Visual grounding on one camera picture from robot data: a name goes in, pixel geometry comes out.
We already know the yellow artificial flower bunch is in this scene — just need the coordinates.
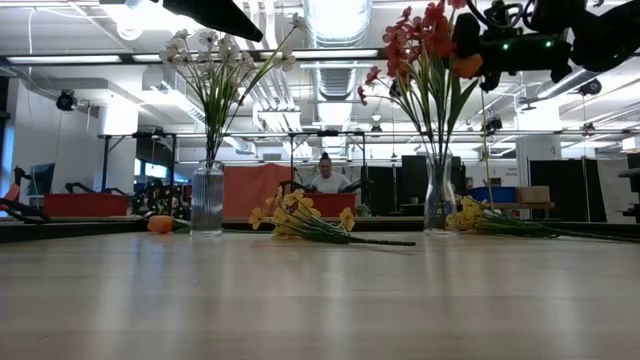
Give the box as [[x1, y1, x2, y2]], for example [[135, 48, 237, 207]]
[[248, 188, 417, 248], [444, 194, 640, 245]]

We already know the black partition panel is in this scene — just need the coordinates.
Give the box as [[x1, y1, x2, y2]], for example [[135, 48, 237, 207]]
[[528, 158, 609, 223]]

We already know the black aluminium rig frame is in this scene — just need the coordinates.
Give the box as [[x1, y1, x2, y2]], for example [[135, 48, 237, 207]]
[[0, 219, 640, 245]]

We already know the silver ceiling air duct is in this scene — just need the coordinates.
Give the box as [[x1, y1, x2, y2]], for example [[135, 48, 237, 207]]
[[301, 0, 374, 126]]

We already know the cardboard box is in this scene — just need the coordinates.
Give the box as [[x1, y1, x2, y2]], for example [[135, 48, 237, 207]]
[[515, 185, 552, 204]]

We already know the red plastic bin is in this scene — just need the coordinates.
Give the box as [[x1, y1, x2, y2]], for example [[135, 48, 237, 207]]
[[303, 192, 358, 218], [43, 192, 130, 218]]

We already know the red fabric panel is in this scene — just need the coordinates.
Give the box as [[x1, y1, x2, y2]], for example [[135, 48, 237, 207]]
[[222, 163, 294, 219]]

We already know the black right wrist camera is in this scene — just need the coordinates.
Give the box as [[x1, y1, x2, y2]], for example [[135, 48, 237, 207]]
[[529, 0, 587, 35]]

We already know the smooth clear glass vase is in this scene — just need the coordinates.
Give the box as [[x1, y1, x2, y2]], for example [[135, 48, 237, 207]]
[[423, 149, 457, 236]]

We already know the black security camera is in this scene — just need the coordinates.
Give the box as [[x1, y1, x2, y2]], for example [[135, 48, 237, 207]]
[[54, 88, 78, 113], [578, 78, 603, 98]]

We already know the dark computer monitor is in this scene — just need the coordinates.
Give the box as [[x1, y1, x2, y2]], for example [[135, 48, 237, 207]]
[[27, 162, 56, 197]]

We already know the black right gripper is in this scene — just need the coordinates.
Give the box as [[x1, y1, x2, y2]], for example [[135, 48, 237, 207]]
[[452, 12, 574, 94]]

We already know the orange artificial tulip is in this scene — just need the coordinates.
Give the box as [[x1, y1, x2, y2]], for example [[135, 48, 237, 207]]
[[146, 214, 194, 235], [442, 52, 485, 231]]

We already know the blue plastic bin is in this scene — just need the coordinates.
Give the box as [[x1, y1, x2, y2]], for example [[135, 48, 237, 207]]
[[468, 186, 518, 204]]

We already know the ribbed clear glass vase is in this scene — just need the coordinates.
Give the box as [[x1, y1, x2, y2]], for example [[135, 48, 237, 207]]
[[190, 159, 225, 237]]

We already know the person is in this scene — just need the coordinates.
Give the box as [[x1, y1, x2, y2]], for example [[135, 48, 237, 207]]
[[308, 152, 354, 195]]

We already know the long ceiling light strip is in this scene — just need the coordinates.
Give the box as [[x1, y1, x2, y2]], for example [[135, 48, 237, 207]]
[[259, 48, 380, 60], [5, 53, 124, 65]]

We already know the black metal gantry frame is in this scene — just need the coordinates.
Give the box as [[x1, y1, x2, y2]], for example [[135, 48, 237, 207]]
[[98, 131, 179, 196], [287, 128, 369, 196]]

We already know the white artificial flower bunch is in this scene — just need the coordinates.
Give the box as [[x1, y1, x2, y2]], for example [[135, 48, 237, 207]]
[[158, 12, 309, 166]]

